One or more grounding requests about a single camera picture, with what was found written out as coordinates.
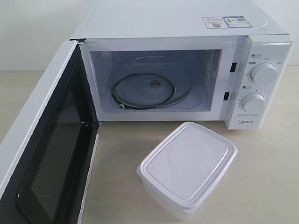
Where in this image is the white upper power knob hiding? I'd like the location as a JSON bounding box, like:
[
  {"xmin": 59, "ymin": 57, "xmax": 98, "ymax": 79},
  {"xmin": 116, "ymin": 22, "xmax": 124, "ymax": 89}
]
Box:
[{"xmin": 250, "ymin": 63, "xmax": 278, "ymax": 85}]

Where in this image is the white plastic lidded container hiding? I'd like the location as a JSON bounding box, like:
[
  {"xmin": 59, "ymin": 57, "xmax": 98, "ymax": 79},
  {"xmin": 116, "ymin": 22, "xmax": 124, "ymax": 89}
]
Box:
[{"xmin": 137, "ymin": 122, "xmax": 238, "ymax": 220}]

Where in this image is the black turntable roller ring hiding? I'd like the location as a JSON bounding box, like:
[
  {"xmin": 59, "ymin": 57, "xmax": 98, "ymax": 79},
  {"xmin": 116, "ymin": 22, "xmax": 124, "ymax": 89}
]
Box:
[{"xmin": 113, "ymin": 73, "xmax": 183, "ymax": 109}]

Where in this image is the white Midea microwave oven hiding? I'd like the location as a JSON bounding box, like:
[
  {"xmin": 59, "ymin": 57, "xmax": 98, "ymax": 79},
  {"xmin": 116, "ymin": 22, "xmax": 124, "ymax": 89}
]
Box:
[{"xmin": 71, "ymin": 0, "xmax": 294, "ymax": 130}]

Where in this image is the white microwave door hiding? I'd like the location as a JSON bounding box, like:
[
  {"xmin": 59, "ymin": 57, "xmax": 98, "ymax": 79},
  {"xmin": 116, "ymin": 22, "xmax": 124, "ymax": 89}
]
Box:
[{"xmin": 0, "ymin": 40, "xmax": 99, "ymax": 224}]

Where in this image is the white lower timer knob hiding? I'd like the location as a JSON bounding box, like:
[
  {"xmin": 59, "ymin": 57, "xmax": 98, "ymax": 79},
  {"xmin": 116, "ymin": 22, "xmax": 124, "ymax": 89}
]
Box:
[{"xmin": 242, "ymin": 93, "xmax": 265, "ymax": 112}]

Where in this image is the glass microwave turntable plate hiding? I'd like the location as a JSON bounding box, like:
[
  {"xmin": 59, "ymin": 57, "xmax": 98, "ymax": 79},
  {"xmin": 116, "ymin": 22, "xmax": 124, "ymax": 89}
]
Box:
[{"xmin": 110, "ymin": 56, "xmax": 195, "ymax": 110}]

